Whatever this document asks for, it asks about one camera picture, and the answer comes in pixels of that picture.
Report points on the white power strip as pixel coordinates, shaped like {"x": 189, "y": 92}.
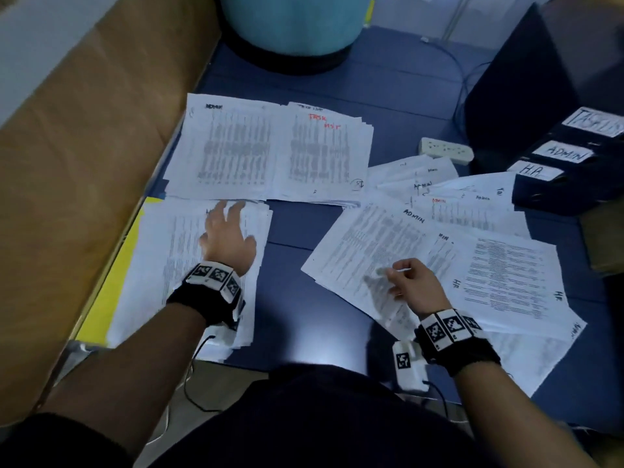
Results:
{"x": 447, "y": 151}

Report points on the person's right hand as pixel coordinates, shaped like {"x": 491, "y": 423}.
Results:
{"x": 417, "y": 287}

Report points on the pile of printed papers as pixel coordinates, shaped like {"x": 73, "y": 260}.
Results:
{"x": 507, "y": 278}

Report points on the yellow plastic item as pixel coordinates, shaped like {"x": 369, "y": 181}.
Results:
{"x": 370, "y": 9}

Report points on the white partition panel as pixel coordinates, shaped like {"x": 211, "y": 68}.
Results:
{"x": 458, "y": 14}

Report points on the neat stack of printed papers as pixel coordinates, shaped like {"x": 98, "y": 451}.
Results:
{"x": 229, "y": 146}
{"x": 166, "y": 258}
{"x": 322, "y": 151}

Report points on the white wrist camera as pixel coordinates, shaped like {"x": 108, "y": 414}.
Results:
{"x": 408, "y": 363}

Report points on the person's left forearm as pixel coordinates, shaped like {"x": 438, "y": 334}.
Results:
{"x": 127, "y": 375}

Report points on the brown cardboard box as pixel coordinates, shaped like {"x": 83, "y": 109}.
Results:
{"x": 604, "y": 239}

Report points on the black marker wristband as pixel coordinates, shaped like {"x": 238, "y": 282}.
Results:
{"x": 210, "y": 292}
{"x": 453, "y": 341}

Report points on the yellow folder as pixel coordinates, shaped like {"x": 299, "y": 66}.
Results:
{"x": 107, "y": 287}

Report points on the person's right forearm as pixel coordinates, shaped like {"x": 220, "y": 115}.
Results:
{"x": 507, "y": 424}

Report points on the teal cylindrical barrel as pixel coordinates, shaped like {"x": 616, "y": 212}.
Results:
{"x": 292, "y": 24}

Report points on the person's dark trousers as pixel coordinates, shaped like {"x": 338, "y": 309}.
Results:
{"x": 322, "y": 424}

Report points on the person's left hand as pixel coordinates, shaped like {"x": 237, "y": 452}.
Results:
{"x": 229, "y": 239}

